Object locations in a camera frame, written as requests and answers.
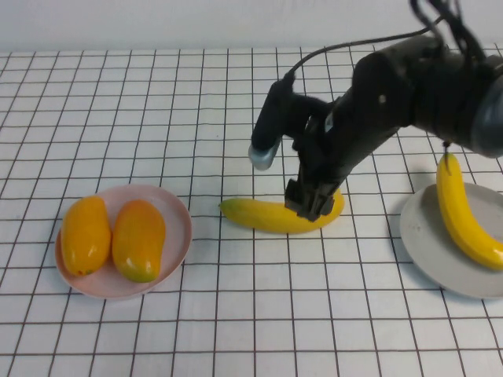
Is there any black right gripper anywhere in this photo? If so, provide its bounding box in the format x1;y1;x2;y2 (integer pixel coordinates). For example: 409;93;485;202
284;86;398;223

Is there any yellow banana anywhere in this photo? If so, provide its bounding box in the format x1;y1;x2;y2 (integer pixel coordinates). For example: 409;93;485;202
218;188;346;236
435;141;503;272

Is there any orange mango with green tip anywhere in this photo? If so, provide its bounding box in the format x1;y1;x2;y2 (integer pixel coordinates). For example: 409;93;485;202
111;198;166;284

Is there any yellow mango with red speck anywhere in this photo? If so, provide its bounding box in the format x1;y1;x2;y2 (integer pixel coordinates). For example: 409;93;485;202
60;195;113;278

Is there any grey round plate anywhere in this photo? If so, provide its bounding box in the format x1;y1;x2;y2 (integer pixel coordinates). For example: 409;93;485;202
399;181;503;302

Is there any pink round plate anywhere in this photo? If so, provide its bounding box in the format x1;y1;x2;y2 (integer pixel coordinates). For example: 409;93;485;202
53;185;193;302

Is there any white grid-pattern tablecloth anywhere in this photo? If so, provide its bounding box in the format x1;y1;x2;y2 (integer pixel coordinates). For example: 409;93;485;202
0;42;503;377

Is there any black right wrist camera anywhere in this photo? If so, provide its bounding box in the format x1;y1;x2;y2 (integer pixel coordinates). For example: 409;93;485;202
247;78;329;171

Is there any black right camera cable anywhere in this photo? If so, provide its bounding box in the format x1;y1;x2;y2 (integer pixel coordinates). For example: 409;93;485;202
283;27;443;86

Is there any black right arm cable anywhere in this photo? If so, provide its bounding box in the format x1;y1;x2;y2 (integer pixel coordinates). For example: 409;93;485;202
410;0;486;64

